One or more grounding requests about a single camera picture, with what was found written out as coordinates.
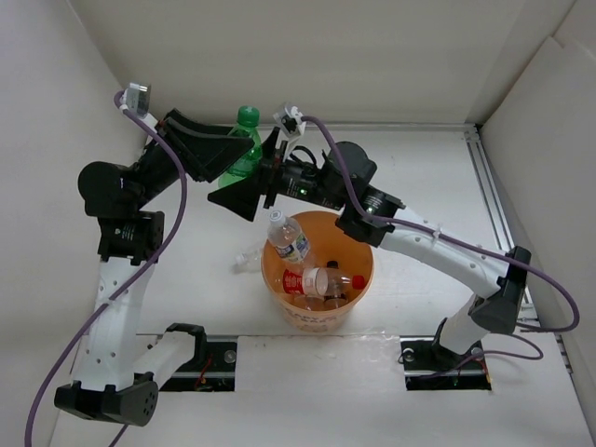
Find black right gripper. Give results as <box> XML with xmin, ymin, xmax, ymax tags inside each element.
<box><xmin>208</xmin><ymin>127</ymin><xmax>347</xmax><ymax>221</ymax></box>

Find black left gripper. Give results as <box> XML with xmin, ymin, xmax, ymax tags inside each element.
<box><xmin>130</xmin><ymin>108</ymin><xmax>253</xmax><ymax>211</ymax></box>

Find green plastic soda bottle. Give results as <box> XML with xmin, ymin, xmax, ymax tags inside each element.
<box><xmin>216</xmin><ymin>105</ymin><xmax>264</xmax><ymax>188</ymax></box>

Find clear bottle blue yellow label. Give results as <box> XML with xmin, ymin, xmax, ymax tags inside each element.
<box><xmin>267</xmin><ymin>210</ymin><xmax>310</xmax><ymax>265</ymax></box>

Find clear crushed unlabelled bottle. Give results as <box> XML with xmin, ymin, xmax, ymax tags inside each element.
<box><xmin>233</xmin><ymin>246</ymin><xmax>263</xmax><ymax>274</ymax></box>

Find clear bottle red label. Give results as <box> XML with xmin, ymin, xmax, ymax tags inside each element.
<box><xmin>280</xmin><ymin>267</ymin><xmax>367</xmax><ymax>298</ymax></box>

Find clear bottle black cap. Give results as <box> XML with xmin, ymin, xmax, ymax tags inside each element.
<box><xmin>324</xmin><ymin>261</ymin><xmax>349</xmax><ymax>310</ymax></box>

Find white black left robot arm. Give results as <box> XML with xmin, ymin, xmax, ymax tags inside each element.
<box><xmin>54</xmin><ymin>107</ymin><xmax>253</xmax><ymax>427</ymax></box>

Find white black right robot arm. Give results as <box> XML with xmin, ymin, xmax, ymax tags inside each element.
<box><xmin>208</xmin><ymin>142</ymin><xmax>531</xmax><ymax>367</ymax></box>

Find orange plastic bin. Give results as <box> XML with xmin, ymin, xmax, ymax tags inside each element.
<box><xmin>261</xmin><ymin>210</ymin><xmax>373</xmax><ymax>332</ymax></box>

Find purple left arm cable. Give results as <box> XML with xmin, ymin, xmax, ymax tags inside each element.
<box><xmin>21</xmin><ymin>88</ymin><xmax>190</xmax><ymax>447</ymax></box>

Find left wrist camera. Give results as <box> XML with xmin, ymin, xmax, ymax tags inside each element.
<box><xmin>121</xmin><ymin>82</ymin><xmax>151</xmax><ymax>117</ymax></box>

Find side aluminium rail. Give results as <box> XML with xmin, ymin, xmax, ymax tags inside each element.
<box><xmin>464</xmin><ymin>125</ymin><xmax>573</xmax><ymax>377</ymax></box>

